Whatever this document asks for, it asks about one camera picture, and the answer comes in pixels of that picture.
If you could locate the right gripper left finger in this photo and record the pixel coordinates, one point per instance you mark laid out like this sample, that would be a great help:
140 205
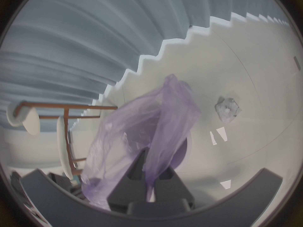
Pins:
132 185

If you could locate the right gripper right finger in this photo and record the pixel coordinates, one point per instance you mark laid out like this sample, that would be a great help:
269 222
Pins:
172 188

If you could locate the purple plastic bag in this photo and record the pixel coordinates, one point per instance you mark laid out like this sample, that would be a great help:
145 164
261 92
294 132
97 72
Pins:
142 117

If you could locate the white trash bin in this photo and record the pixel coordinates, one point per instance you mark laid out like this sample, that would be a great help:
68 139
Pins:
181 154

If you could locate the white cushioned wooden chair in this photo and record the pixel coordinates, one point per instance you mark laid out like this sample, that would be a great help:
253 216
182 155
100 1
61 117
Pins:
64 145

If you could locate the crumpled clear wrapper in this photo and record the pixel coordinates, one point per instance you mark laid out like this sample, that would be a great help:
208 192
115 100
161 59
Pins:
226 109

